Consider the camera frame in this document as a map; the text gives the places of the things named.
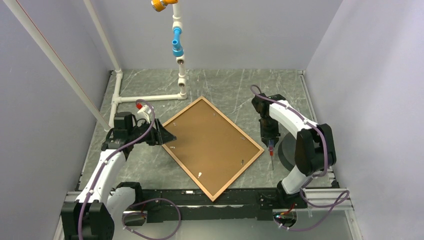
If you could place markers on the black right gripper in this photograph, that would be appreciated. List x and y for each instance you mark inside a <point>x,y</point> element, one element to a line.
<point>265,136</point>

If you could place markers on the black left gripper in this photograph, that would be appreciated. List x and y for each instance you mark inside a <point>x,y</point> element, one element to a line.
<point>163,136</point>

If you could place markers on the blue handled screwdriver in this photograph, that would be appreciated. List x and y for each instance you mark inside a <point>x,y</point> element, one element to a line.
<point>271,154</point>

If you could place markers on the wooden picture frame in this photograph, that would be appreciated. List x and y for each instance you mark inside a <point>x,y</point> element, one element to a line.
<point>211,149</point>

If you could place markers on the blue pipe elbow fitting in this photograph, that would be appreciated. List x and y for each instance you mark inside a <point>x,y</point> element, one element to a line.
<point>177,47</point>

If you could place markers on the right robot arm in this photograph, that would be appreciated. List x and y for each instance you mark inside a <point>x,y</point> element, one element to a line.
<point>314,149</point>

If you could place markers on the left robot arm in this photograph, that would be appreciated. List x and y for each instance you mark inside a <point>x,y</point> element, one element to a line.
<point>98,209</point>

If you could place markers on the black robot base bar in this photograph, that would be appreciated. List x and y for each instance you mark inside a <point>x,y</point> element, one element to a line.
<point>160,205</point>

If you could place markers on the dark grey round disc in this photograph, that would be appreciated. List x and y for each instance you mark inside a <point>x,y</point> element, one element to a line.
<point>286,151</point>

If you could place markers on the orange pipe cap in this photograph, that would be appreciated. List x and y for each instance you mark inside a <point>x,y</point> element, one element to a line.
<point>160,5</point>

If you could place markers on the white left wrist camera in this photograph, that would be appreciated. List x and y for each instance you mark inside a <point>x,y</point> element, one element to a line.
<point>144,113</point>

